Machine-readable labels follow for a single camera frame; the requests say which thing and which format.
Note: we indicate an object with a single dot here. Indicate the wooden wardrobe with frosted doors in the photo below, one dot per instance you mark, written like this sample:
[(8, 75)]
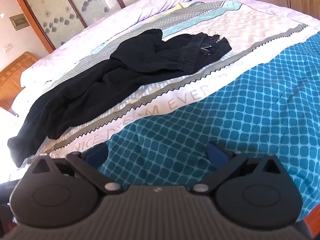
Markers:
[(50, 12)]

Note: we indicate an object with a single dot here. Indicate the white wall socket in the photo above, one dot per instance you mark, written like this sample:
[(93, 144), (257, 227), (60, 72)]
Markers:
[(7, 47)]

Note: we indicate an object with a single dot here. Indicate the green wall panel box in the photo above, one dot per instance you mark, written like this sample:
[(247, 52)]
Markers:
[(18, 22)]

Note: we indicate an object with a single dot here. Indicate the black pants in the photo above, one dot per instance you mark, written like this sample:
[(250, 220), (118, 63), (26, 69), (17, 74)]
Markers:
[(100, 80)]

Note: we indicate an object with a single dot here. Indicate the teal patterned quilt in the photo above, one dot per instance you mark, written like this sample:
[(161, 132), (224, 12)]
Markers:
[(225, 105)]

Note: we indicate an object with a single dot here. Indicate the wooden wall board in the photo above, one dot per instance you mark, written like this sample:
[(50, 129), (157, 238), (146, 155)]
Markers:
[(305, 1)]

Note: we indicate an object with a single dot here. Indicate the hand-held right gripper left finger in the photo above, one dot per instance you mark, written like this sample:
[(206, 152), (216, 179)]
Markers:
[(96, 153)]

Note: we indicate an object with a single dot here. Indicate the lilac floral quilt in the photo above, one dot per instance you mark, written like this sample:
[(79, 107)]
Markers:
[(150, 5)]

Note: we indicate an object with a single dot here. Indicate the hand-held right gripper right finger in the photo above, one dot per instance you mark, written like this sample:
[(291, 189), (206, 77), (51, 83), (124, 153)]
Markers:
[(216, 155)]

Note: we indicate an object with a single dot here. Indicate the wooden headboard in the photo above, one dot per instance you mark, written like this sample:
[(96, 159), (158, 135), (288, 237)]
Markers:
[(15, 75)]

